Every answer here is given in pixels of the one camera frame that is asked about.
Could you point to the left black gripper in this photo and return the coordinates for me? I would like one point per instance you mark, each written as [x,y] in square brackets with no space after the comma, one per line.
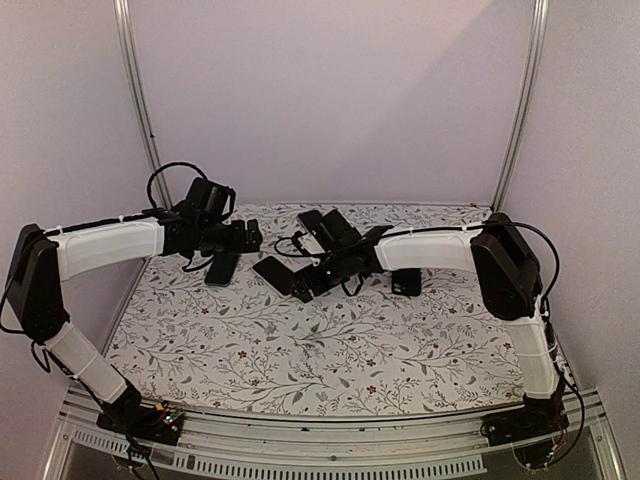
[240,244]

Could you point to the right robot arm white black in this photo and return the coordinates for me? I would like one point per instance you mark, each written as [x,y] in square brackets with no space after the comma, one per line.
[494,250]

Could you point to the dark teal phone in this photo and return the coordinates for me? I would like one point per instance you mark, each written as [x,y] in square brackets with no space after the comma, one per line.
[222,269]

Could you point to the floral patterned table mat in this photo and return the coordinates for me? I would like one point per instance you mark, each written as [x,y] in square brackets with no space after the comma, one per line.
[358,350]

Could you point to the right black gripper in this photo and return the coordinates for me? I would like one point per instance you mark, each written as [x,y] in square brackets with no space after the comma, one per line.
[318,286]

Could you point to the aluminium frame post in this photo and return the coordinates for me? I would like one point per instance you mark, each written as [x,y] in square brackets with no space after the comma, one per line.
[532,63]
[125,31]

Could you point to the front aluminium rail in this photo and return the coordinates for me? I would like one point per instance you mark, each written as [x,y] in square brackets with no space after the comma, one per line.
[220,444]

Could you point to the black phone case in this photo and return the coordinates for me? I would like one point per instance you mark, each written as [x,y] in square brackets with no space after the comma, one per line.
[406,282]

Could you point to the right aluminium frame post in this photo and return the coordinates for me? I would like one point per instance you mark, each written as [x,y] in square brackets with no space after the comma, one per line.
[532,63]

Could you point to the left aluminium frame post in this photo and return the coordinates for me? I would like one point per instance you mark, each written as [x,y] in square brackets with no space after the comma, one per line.
[125,31]

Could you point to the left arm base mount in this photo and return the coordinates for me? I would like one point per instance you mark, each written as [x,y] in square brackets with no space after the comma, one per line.
[160,423]

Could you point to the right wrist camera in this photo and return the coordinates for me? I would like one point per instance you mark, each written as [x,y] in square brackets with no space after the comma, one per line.
[306,244]

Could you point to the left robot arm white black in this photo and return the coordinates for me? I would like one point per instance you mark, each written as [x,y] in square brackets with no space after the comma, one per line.
[44,259]

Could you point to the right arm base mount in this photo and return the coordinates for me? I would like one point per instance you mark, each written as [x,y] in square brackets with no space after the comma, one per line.
[521,424]

